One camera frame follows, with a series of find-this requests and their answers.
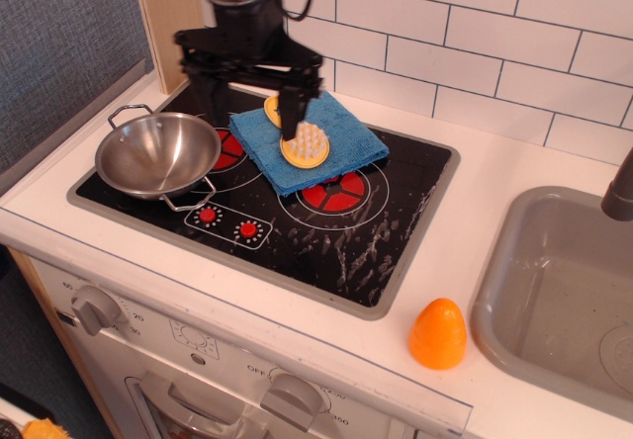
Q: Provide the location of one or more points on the grey left oven knob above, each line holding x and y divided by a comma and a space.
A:
94, 309

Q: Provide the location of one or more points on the stainless steel bowl with handles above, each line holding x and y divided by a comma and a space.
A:
159, 156

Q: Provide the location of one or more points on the white toy oven front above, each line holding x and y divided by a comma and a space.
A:
147, 340

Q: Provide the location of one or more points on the red stove knob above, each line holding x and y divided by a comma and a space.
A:
207, 215
248, 230

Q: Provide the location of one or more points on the grey right oven knob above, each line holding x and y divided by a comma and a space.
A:
293, 400

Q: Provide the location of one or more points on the black toy stove top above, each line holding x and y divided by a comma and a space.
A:
346, 243

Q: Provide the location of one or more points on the yellow scrub brush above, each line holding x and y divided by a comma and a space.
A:
309, 149

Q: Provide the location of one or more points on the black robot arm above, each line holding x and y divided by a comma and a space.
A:
248, 45

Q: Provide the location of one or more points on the red right stove knob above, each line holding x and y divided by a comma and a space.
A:
248, 230

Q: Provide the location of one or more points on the light wooden post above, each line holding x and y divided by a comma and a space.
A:
162, 20

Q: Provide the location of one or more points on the grey oven knob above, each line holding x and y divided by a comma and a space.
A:
293, 400
94, 309

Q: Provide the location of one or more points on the grey oven door handle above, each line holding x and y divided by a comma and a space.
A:
192, 409

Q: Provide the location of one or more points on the red left stove knob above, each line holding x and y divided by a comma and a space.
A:
207, 215

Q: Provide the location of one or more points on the grey plastic sink basin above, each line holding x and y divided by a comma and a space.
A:
555, 305

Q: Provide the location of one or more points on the orange object bottom left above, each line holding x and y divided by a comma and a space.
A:
44, 429

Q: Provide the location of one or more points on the orange plastic cone toy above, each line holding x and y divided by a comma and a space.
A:
438, 338

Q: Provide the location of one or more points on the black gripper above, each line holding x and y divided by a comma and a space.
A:
249, 45

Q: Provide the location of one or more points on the grey faucet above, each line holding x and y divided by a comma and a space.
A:
617, 201

